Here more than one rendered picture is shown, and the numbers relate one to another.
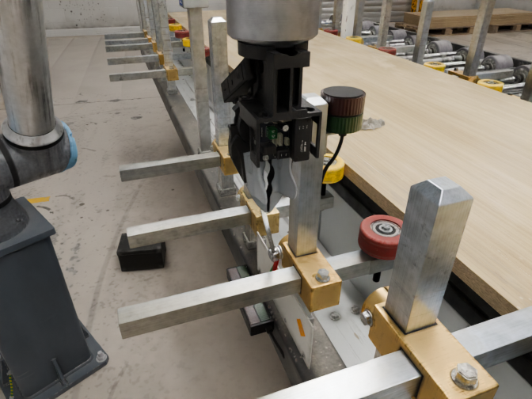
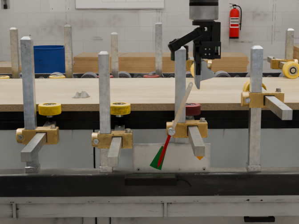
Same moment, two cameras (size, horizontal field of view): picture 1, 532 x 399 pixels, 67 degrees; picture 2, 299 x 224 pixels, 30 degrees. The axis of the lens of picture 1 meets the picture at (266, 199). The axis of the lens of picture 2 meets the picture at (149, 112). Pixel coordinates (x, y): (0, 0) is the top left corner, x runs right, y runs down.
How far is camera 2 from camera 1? 1.70 m
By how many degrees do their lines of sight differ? 68
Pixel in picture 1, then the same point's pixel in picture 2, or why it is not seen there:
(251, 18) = (215, 13)
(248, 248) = (111, 172)
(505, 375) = (244, 134)
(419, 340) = (264, 92)
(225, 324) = not seen: outside the picture
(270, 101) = (217, 37)
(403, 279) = (256, 76)
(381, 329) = (254, 98)
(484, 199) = not seen: hidden behind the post
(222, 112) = (34, 102)
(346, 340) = not seen: hidden behind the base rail
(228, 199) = (44, 171)
